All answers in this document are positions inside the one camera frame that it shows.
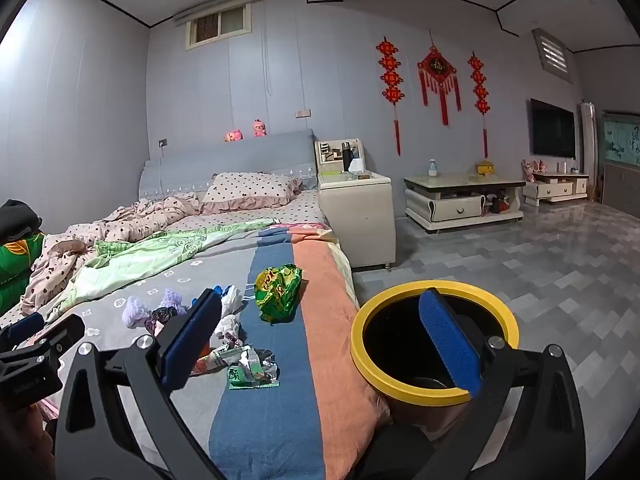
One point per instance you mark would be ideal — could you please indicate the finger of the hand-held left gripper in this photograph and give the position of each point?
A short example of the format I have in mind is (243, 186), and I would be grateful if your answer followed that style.
(62, 332)
(22, 325)

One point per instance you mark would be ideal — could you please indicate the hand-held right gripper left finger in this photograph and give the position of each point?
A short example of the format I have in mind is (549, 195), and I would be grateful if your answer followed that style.
(192, 335)

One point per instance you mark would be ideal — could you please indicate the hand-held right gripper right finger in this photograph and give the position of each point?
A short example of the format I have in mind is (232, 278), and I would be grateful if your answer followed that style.
(450, 340)

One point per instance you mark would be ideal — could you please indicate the dark patterned sock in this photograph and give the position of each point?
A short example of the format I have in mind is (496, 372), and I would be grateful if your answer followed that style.
(162, 316)

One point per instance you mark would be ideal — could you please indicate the red green wrapper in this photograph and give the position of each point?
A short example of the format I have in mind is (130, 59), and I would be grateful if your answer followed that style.
(220, 357)

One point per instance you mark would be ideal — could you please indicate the purple fluffy ball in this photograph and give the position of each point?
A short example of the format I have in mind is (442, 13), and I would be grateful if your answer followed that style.
(172, 297)

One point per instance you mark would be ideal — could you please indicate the purple knit sock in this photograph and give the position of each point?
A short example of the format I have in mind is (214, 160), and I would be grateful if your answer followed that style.
(135, 312)

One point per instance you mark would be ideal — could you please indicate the green white wrapper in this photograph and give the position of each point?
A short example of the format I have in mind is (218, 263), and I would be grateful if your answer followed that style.
(245, 375)

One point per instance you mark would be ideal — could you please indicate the yellow rimmed trash bin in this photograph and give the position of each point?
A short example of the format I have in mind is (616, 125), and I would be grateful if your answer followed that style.
(380, 305)

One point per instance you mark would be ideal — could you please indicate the green snack bag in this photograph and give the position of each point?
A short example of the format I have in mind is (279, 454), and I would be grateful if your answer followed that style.
(275, 290)

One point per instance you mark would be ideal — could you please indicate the green printed cushion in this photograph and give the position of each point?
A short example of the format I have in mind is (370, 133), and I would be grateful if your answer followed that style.
(17, 260)

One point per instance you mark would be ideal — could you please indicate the green patterned quilt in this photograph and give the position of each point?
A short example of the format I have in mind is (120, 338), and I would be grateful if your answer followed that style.
(150, 255)

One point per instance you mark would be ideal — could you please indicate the pink polka dot quilt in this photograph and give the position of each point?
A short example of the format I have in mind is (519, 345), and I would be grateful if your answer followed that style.
(145, 215)

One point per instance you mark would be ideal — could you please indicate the grey flower print blanket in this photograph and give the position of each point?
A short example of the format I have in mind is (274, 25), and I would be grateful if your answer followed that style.
(300, 410)

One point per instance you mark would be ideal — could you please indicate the cream coffee table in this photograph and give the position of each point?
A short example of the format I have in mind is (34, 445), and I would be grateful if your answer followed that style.
(450, 207)

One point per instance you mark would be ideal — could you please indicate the dark red container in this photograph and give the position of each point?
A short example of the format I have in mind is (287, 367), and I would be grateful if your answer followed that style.
(500, 202)

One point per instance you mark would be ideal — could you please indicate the cream nightstand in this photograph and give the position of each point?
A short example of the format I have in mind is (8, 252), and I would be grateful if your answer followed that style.
(355, 225)

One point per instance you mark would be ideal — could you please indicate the polka dot pillow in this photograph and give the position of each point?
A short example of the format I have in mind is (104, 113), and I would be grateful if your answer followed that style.
(250, 187)

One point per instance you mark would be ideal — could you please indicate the white bottle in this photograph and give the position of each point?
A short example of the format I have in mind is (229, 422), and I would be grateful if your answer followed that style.
(433, 168)

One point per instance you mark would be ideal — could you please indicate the yellow toy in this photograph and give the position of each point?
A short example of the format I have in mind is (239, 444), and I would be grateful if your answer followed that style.
(484, 170)

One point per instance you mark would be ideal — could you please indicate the grey upholstered bed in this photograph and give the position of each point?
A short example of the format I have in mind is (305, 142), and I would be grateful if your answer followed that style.
(225, 155)

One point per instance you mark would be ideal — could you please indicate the cream television stand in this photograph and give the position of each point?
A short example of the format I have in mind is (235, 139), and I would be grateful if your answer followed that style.
(555, 189)

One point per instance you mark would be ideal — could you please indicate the pink doll figure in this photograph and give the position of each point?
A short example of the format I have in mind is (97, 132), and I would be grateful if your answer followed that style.
(530, 170)

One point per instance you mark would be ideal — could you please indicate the white tissue box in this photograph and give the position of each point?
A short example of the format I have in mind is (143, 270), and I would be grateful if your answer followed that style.
(357, 166)

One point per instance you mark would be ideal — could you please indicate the pink plush toy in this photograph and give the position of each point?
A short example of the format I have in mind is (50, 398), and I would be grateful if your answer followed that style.
(233, 136)
(258, 128)

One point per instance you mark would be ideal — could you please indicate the black thermos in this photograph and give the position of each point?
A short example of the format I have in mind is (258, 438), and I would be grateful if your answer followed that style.
(347, 157)

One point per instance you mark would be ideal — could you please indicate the cream desk organizer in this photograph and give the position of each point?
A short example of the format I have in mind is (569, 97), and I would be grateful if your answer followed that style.
(327, 152)

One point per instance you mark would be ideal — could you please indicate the white standing air conditioner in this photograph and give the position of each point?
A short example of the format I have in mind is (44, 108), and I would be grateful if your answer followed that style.
(588, 150)

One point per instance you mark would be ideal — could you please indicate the cabinet with painted panel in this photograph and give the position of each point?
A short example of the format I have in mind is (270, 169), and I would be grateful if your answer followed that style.
(620, 145)

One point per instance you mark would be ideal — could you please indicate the red diamond knot ornament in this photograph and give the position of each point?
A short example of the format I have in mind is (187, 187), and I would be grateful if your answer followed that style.
(437, 67)

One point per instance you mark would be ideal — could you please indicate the small window with blind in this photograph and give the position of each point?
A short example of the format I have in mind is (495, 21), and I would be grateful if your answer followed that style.
(552, 55)

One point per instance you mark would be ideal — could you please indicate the white roller blind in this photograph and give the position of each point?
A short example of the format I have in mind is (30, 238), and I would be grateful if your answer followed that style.
(215, 5)

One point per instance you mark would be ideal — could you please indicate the wall television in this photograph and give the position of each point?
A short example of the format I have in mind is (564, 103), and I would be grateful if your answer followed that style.
(552, 130)

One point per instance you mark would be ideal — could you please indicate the wall switch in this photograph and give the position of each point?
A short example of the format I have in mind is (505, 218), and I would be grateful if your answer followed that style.
(303, 113)

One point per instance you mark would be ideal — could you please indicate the wide wall window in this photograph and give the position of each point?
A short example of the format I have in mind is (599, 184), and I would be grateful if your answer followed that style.
(217, 25)

